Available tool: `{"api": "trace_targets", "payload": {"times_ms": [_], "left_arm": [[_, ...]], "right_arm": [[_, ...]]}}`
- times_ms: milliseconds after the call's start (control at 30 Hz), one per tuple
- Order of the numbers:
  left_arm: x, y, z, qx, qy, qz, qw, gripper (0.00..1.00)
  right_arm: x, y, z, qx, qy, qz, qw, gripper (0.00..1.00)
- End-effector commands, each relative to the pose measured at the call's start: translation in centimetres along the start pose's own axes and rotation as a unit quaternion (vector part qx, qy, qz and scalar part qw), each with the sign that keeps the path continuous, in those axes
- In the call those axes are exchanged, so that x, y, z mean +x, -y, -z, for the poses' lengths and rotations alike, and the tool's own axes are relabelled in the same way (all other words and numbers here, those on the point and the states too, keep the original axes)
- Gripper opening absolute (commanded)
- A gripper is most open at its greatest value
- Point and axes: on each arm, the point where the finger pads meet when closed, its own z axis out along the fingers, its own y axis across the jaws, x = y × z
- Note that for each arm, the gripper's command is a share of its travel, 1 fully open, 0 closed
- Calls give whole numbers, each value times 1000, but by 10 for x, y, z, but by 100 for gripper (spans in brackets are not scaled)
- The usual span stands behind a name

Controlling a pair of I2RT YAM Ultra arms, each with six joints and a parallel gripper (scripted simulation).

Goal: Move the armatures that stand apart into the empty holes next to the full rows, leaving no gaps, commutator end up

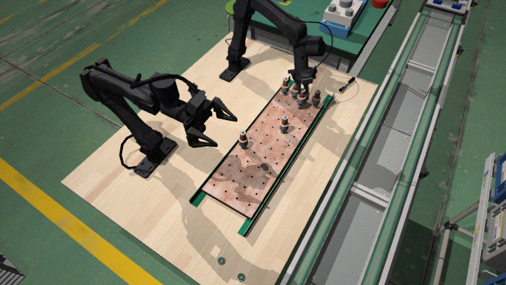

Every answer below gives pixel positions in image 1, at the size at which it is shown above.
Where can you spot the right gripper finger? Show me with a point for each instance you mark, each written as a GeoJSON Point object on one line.
{"type": "Point", "coordinates": [220, 107]}
{"type": "Point", "coordinates": [194, 135]}

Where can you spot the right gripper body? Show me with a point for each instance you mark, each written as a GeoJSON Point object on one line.
{"type": "Point", "coordinates": [197, 121]}

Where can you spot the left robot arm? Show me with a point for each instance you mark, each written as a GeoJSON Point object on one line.
{"type": "Point", "coordinates": [294, 31]}

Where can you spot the pink perforated board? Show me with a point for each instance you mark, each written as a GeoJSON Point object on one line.
{"type": "Point", "coordinates": [246, 176]}

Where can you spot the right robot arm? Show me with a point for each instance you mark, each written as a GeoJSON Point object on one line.
{"type": "Point", "coordinates": [146, 97]}

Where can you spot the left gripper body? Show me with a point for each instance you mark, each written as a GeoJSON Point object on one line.
{"type": "Point", "coordinates": [301, 68]}

